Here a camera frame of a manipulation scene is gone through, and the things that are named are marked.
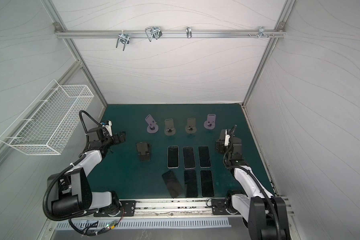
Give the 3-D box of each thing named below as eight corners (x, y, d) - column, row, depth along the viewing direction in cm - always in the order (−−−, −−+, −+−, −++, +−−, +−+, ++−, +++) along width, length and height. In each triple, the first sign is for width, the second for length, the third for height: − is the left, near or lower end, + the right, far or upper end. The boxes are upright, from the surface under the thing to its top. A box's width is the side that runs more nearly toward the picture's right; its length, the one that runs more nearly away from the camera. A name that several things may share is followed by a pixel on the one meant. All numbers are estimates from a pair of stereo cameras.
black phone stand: (138, 160, 91) (134, 152, 82) (140, 151, 95) (136, 142, 87) (150, 160, 91) (146, 152, 82) (151, 151, 95) (148, 142, 87)
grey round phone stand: (185, 133, 105) (185, 124, 97) (185, 127, 109) (185, 117, 101) (195, 133, 105) (196, 124, 97) (195, 127, 109) (195, 117, 101)
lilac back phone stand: (204, 129, 108) (206, 120, 100) (204, 123, 112) (205, 114, 104) (214, 129, 108) (216, 120, 100) (213, 123, 112) (215, 114, 104)
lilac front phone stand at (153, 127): (144, 128, 107) (141, 119, 99) (152, 123, 110) (149, 114, 102) (152, 135, 103) (149, 126, 95) (159, 129, 107) (157, 120, 99)
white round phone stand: (165, 135, 105) (164, 126, 96) (166, 127, 109) (164, 118, 101) (175, 135, 105) (174, 126, 96) (175, 127, 109) (175, 118, 101)
